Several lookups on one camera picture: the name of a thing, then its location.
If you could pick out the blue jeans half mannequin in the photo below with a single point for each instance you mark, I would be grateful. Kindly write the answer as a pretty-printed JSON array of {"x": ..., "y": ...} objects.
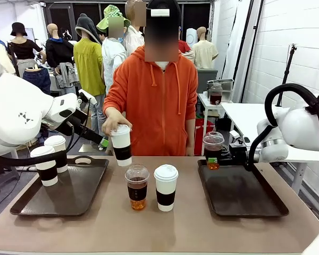
[{"x": 38, "y": 78}]

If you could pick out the black leaning pole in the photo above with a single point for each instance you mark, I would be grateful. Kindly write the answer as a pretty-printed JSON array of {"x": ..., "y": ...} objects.
[
  {"x": 251, "y": 53},
  {"x": 243, "y": 47}
]

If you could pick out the large white table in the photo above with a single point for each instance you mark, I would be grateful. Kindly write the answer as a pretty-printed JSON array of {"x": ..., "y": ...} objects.
[{"x": 244, "y": 117}]

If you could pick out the person's left hand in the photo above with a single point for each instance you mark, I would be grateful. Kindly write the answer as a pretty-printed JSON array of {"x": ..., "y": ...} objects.
[{"x": 190, "y": 150}]

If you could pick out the white paper cup black sleeve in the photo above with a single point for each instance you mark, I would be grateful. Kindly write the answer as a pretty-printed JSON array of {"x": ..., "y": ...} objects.
[
  {"x": 58, "y": 144},
  {"x": 46, "y": 170},
  {"x": 121, "y": 146},
  {"x": 166, "y": 186}
]

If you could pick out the glass jar with dark liquid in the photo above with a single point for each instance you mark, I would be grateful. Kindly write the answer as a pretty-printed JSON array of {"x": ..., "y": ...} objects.
[{"x": 216, "y": 94}]

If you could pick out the black tripod stand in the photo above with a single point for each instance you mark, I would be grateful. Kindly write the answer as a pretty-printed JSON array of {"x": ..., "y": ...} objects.
[{"x": 289, "y": 63}]

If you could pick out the mannequin in red shirt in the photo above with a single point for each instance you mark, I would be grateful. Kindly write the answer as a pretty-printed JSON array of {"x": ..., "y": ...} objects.
[{"x": 184, "y": 46}]

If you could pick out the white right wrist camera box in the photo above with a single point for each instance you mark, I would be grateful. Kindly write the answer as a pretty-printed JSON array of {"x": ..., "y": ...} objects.
[{"x": 235, "y": 135}]

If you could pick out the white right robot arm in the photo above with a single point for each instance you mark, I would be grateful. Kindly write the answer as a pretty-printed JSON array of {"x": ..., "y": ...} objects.
[{"x": 303, "y": 127}]

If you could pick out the person in white shirt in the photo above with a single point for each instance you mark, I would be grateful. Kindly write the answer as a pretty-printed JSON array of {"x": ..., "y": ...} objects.
[{"x": 113, "y": 58}]

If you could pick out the dark brown serving tray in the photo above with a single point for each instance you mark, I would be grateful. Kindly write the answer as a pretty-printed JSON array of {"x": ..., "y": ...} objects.
[
  {"x": 242, "y": 191},
  {"x": 77, "y": 191}
]

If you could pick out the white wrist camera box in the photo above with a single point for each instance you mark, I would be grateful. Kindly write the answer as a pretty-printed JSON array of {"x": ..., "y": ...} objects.
[
  {"x": 235, "y": 135},
  {"x": 89, "y": 97}
]

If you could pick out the person's right hand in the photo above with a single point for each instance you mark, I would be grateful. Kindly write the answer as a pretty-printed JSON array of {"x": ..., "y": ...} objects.
[{"x": 115, "y": 120}]

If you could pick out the background person in light shirt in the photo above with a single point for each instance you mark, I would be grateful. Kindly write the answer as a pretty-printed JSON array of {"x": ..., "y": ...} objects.
[{"x": 133, "y": 40}]

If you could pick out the red shopping bag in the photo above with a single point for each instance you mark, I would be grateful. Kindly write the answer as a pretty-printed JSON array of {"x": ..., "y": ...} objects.
[{"x": 203, "y": 127}]

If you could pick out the mannequin in cream shirt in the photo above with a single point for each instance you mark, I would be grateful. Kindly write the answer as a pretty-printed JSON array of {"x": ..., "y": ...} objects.
[{"x": 204, "y": 53}]

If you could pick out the mannequin in yellow-green shirt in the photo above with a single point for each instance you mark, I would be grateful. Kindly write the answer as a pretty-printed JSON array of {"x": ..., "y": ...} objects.
[{"x": 89, "y": 69}]

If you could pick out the mannequin in black jacket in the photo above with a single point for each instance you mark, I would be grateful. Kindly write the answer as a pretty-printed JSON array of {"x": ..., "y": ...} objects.
[{"x": 58, "y": 53}]

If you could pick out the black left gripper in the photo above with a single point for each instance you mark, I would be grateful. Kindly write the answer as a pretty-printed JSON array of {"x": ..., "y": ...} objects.
[{"x": 82, "y": 130}]

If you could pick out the person's left forearm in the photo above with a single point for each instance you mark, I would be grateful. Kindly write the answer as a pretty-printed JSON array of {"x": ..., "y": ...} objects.
[{"x": 191, "y": 127}]

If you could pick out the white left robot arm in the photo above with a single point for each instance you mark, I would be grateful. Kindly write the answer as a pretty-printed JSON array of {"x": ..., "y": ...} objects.
[{"x": 16, "y": 111}]

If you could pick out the mannequin in black top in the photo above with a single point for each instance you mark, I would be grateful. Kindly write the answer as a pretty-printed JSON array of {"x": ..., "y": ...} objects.
[{"x": 22, "y": 49}]

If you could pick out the grey hooded hat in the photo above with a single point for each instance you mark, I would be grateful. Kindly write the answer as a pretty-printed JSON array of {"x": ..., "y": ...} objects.
[{"x": 86, "y": 25}]

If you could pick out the white round device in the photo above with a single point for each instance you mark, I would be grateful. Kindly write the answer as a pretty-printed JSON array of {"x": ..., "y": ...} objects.
[{"x": 191, "y": 37}]

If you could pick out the clear plastic cup dark tea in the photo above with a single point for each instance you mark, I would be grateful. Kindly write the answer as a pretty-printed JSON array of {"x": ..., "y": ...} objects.
[{"x": 213, "y": 146}]

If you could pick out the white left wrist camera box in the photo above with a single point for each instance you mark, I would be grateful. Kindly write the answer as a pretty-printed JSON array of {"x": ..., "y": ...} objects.
[{"x": 89, "y": 97}]

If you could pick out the black cap with white tag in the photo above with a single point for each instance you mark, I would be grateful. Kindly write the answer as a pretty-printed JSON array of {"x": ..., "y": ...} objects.
[{"x": 163, "y": 5}]

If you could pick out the black bucket hat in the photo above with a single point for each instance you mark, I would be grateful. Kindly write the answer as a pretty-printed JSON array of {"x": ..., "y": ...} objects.
[{"x": 18, "y": 28}]

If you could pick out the person's right forearm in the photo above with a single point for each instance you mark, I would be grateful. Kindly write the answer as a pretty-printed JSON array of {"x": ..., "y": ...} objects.
[{"x": 113, "y": 106}]

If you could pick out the person in orange hoodie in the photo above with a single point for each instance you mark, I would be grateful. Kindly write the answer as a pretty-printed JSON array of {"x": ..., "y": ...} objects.
[{"x": 157, "y": 106}]

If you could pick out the dark grey stool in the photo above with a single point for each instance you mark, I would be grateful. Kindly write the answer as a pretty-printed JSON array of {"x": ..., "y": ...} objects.
[{"x": 5, "y": 175}]

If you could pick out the green checked sun hat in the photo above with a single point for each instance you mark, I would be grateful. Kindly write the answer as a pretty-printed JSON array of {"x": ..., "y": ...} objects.
[{"x": 110, "y": 13}]

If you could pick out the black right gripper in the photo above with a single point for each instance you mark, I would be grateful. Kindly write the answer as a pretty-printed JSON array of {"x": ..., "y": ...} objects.
[{"x": 236, "y": 155}]

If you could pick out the grey metal cabinet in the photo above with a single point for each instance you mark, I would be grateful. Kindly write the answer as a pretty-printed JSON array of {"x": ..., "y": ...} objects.
[{"x": 207, "y": 79}]

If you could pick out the clear plastic cup amber tea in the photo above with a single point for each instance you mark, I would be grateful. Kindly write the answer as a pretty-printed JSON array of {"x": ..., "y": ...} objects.
[{"x": 137, "y": 191}]

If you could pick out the green bag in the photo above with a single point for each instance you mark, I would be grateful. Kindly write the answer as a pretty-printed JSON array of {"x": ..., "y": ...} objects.
[{"x": 200, "y": 116}]

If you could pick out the small white side table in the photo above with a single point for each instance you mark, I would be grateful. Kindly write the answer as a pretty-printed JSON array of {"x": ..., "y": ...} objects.
[{"x": 204, "y": 102}]

